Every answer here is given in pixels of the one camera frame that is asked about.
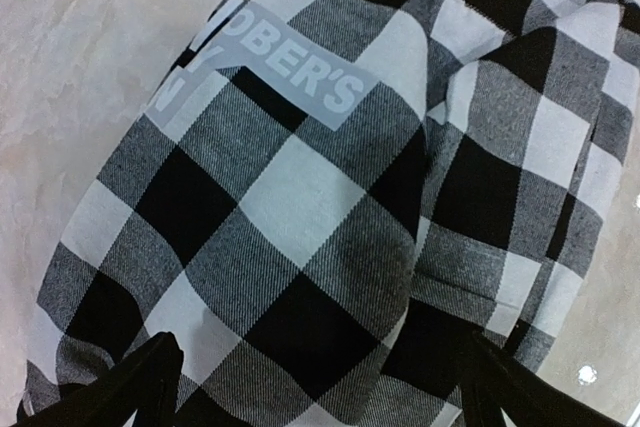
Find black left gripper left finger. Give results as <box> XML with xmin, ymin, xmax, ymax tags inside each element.
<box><xmin>17</xmin><ymin>332</ymin><xmax>183</xmax><ymax>427</ymax></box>

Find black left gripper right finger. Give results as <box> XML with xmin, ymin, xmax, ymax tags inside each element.
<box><xmin>459</xmin><ymin>332</ymin><xmax>619</xmax><ymax>427</ymax></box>

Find black white checked shirt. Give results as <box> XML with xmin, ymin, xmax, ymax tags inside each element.
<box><xmin>17</xmin><ymin>0</ymin><xmax>639</xmax><ymax>426</ymax></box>

